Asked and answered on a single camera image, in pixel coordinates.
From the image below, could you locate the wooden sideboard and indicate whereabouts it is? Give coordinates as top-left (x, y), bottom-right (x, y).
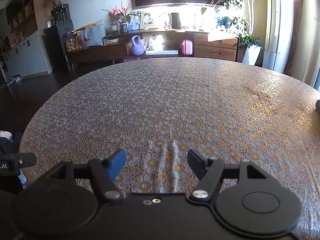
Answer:
top-left (65, 29), bottom-right (240, 64)

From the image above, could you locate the black cabinet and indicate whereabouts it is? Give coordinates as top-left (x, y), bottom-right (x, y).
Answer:
top-left (44, 20), bottom-right (74, 72)

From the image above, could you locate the picture frame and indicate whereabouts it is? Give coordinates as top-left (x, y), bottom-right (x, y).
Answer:
top-left (140, 11), bottom-right (160, 29)

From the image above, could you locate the green plant in white planter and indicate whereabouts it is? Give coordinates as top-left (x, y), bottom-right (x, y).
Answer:
top-left (239, 17), bottom-right (265, 66)

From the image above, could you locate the white wall cabinet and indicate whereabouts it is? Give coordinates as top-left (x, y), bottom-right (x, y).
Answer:
top-left (0, 0), bottom-right (52, 80)

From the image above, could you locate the purple kettlebell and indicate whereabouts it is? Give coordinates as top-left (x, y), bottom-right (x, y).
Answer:
top-left (131, 35), bottom-right (146, 56)

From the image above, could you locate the floral lace tablecloth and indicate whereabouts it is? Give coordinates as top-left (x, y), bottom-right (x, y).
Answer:
top-left (19, 57), bottom-right (320, 240)

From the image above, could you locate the beige curtain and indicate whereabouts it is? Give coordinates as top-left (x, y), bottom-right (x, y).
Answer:
top-left (287, 0), bottom-right (320, 92)

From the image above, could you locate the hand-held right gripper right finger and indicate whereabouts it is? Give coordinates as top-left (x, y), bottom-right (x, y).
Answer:
top-left (188, 148), bottom-right (270, 202)

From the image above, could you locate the white gift bag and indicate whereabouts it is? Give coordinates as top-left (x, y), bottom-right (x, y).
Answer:
top-left (79, 25), bottom-right (107, 50)

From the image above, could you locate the black cup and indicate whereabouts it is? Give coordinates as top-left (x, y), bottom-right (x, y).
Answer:
top-left (171, 12), bottom-right (181, 28)

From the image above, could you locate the red flower potted plant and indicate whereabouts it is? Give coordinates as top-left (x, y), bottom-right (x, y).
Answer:
top-left (103, 4), bottom-right (133, 33)

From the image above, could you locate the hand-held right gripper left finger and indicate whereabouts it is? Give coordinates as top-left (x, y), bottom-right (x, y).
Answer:
top-left (50, 149), bottom-right (127, 202)

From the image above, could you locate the pink case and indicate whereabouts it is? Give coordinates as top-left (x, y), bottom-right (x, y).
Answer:
top-left (180, 39), bottom-right (193, 55)

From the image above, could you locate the jar of gold chocolates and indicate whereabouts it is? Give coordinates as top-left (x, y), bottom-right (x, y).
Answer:
top-left (64, 31), bottom-right (82, 52)

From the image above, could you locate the pair of shoes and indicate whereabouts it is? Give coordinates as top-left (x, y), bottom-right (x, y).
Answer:
top-left (7, 74), bottom-right (23, 86)

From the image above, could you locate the black drink dispenser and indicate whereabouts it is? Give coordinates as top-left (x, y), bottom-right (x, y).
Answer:
top-left (51, 4), bottom-right (69, 25)

